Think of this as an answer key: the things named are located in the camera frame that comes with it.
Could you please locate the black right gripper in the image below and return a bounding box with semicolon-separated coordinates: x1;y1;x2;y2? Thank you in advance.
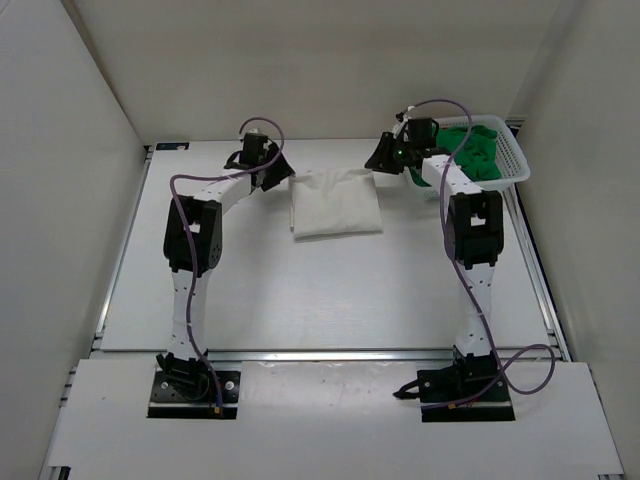
366;135;416;177

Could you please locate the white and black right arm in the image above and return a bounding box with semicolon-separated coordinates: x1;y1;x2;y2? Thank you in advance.
365;114;504;405

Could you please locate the aluminium left table rail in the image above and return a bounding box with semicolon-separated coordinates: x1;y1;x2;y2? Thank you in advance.
90;145;155;351

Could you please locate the dark blue table label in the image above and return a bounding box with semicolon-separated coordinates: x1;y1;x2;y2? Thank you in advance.
155;142;190;151

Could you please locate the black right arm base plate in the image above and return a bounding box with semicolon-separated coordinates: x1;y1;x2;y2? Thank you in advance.
393;350;516;423

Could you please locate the green t shirt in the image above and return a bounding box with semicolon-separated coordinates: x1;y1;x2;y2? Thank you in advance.
436;125;502;182

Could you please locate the white front cover board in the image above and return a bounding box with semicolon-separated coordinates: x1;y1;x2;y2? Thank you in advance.
49;359;623;479

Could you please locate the white t shirt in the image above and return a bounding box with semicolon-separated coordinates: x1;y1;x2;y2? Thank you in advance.
289;168;383;241

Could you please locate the white plastic basket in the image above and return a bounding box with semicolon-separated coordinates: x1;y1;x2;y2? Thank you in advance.
403;115;530;200

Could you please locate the aluminium right table rail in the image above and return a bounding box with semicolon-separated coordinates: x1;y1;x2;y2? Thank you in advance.
503;186;573;362

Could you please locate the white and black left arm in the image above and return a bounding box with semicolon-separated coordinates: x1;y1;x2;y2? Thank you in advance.
157;130;294;410

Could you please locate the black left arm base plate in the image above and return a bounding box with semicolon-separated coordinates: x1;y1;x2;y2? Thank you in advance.
147;353;241;420

